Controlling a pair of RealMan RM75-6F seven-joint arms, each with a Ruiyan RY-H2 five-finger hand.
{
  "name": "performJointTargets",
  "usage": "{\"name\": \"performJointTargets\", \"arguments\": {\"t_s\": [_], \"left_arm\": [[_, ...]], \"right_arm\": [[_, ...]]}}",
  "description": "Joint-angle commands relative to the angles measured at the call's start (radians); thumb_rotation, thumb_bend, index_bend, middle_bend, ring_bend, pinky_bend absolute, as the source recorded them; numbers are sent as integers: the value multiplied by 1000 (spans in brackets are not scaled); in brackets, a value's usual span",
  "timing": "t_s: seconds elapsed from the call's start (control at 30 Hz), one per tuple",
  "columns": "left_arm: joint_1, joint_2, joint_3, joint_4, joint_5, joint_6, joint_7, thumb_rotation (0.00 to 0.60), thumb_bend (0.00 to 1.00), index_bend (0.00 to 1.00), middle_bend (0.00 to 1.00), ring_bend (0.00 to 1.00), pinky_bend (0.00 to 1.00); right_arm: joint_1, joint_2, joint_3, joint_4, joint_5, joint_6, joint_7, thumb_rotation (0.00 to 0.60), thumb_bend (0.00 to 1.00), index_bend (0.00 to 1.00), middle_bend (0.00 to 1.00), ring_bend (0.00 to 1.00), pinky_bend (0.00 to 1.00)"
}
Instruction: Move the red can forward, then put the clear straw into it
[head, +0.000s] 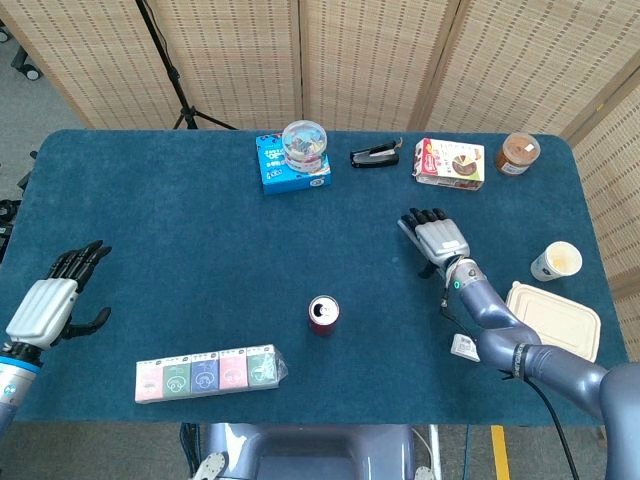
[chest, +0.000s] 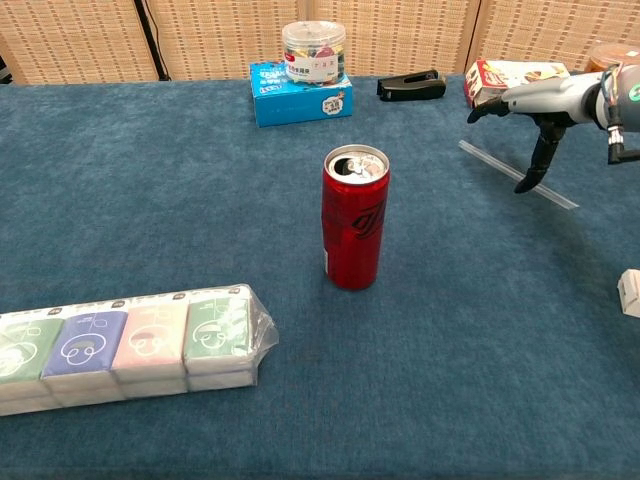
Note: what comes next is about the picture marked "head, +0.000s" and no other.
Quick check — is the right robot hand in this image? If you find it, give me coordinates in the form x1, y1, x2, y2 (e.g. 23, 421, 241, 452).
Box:
398, 207, 471, 279

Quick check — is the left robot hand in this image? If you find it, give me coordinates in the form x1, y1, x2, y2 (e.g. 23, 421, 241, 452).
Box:
4, 239, 113, 351

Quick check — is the red soda can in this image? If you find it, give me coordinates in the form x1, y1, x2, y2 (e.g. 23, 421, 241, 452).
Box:
307, 294, 342, 337

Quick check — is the white and red snack box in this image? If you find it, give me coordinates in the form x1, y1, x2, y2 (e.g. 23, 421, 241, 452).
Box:
411, 137, 486, 192

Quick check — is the black equipment beside table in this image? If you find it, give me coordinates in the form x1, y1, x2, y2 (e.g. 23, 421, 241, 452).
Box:
0, 198, 24, 261

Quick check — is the small white box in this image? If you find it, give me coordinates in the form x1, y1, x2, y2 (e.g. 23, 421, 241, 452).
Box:
450, 333, 481, 362

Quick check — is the black stapler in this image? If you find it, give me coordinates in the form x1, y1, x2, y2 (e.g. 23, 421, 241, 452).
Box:
349, 138, 404, 170

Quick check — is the white paper cup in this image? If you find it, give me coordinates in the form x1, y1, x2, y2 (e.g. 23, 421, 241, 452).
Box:
530, 240, 584, 283

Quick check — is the brown jar with clear lid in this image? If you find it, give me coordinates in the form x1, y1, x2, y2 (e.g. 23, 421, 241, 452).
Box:
494, 132, 542, 177

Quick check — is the beige lidded food container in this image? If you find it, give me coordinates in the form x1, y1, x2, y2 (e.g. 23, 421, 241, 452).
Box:
504, 280, 603, 364

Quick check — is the blue felt table cover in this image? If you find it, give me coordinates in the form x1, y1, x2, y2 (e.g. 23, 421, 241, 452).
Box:
0, 128, 640, 427

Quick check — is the blue cardboard box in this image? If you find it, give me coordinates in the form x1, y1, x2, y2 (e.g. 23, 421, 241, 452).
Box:
255, 132, 333, 196

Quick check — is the clear tub of coloured clips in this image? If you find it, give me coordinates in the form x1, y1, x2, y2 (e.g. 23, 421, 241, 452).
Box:
281, 119, 329, 175

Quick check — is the wrapped tissue multipack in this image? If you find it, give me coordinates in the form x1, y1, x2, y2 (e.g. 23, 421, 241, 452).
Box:
134, 343, 289, 405

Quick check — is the bamboo folding screen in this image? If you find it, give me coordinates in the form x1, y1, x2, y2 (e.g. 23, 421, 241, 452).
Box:
0, 0, 640, 451

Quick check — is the black caster wheel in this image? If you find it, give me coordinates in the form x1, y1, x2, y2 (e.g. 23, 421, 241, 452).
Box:
9, 47, 41, 81

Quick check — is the grey robot torso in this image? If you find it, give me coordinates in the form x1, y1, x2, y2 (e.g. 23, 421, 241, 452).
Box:
192, 422, 441, 480

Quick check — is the black tripod stand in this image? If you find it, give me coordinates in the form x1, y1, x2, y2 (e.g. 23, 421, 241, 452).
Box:
133, 0, 237, 131

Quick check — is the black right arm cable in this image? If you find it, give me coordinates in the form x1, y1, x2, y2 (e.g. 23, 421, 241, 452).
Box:
499, 369, 584, 480

